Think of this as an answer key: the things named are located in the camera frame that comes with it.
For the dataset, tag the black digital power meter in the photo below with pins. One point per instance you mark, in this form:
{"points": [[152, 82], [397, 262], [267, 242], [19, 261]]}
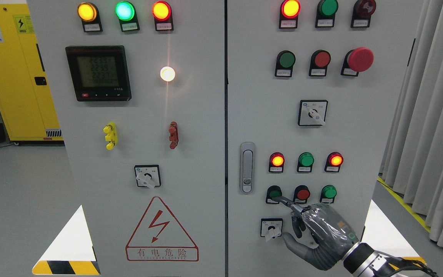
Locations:
{"points": [[99, 73]]}

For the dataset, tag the grey electrical control cabinet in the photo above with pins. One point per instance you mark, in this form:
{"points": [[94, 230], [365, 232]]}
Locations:
{"points": [[224, 94]]}

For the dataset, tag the red indicator lamp top right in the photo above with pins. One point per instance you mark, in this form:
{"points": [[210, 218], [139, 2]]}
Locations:
{"points": [[288, 16]]}

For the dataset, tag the green indicator lamp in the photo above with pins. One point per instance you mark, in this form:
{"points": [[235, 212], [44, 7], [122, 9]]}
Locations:
{"points": [[325, 13], [305, 162], [127, 16]]}

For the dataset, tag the right striped cabinet foot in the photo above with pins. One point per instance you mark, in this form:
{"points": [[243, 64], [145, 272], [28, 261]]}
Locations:
{"points": [[382, 235]]}

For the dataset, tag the white lit indicator lamp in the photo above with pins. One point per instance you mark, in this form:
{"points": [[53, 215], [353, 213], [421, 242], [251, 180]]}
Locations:
{"points": [[167, 74]]}

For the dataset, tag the silver cabinet door handle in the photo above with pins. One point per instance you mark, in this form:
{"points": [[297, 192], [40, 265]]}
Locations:
{"points": [[247, 151]]}

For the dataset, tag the green push button lower right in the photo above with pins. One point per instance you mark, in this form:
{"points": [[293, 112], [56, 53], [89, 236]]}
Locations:
{"points": [[328, 194]]}

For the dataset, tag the red indicator lamp top left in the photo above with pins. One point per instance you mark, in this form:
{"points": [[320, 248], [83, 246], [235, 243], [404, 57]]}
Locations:
{"points": [[162, 16]]}

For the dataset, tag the red electric hazard warning sticker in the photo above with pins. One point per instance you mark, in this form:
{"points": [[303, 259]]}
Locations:
{"points": [[159, 236]]}

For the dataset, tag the striped cabinet foot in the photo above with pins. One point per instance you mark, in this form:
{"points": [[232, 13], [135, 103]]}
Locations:
{"points": [[382, 235], [71, 252]]}

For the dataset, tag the upper right rotary selector switch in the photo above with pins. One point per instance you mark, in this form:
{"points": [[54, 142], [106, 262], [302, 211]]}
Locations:
{"points": [[312, 113]]}

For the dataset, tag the yellow indicator lamp top left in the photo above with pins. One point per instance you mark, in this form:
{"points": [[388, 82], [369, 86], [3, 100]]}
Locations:
{"points": [[90, 17]]}

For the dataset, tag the red mushroom emergency stop button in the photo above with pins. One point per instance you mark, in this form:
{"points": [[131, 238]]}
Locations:
{"points": [[357, 60]]}

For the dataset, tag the left striped cabinet foot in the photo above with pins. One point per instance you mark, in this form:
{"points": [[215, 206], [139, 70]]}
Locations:
{"points": [[71, 252]]}

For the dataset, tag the red indicator lamp middle left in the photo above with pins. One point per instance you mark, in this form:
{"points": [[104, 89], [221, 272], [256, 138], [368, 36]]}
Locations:
{"points": [[276, 163]]}

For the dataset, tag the lower left rotary selector switch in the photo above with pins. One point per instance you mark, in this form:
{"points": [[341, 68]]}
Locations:
{"points": [[271, 228]]}

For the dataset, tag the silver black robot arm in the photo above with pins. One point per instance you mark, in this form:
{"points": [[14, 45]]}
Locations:
{"points": [[363, 261]]}

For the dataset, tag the red push button lower row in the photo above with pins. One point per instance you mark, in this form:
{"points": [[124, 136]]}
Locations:
{"points": [[301, 194]]}

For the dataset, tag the dark red buzzer lamp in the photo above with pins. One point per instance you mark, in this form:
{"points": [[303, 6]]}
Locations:
{"points": [[362, 12]]}

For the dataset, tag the yellow safety storage cabinet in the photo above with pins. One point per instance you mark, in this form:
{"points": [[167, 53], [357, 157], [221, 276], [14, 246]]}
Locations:
{"points": [[26, 103]]}

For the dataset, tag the green indicator lamp top right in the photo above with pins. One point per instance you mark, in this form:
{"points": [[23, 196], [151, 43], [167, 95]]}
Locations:
{"points": [[325, 13]]}

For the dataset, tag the grey curtain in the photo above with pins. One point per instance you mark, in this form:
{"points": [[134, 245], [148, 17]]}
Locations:
{"points": [[413, 161]]}

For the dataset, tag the red terminal connector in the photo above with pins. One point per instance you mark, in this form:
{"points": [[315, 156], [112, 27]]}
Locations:
{"points": [[173, 135]]}

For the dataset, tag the left door rotary selector switch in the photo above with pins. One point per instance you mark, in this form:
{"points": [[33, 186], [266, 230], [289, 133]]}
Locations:
{"points": [[148, 176]]}

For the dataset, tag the green start push button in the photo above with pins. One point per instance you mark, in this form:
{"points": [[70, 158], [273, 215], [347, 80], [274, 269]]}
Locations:
{"points": [[272, 192]]}

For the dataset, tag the yellow terminal connector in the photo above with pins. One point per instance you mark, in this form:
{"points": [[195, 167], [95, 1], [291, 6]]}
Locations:
{"points": [[111, 135]]}

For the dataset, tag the red push button row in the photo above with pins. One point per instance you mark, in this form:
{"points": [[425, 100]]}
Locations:
{"points": [[301, 194], [319, 62]]}

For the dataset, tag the green indicator lamp top left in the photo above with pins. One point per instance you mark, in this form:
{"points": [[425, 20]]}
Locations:
{"points": [[127, 16]]}

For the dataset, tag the green push button upper row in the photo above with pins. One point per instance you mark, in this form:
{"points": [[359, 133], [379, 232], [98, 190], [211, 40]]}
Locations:
{"points": [[285, 61]]}

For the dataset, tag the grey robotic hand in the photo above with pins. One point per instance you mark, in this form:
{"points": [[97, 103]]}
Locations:
{"points": [[332, 233]]}

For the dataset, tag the red indicator lamp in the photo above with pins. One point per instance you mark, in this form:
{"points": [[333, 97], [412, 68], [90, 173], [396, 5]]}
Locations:
{"points": [[276, 163], [288, 16], [333, 162], [162, 16]]}

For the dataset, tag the red indicator lamp middle right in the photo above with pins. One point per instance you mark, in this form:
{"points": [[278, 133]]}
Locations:
{"points": [[333, 162]]}

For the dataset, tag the green indicator lamp middle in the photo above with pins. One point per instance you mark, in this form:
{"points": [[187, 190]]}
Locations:
{"points": [[305, 162]]}

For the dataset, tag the red push button upper row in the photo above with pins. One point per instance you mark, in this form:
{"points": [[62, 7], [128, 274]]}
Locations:
{"points": [[319, 62]]}

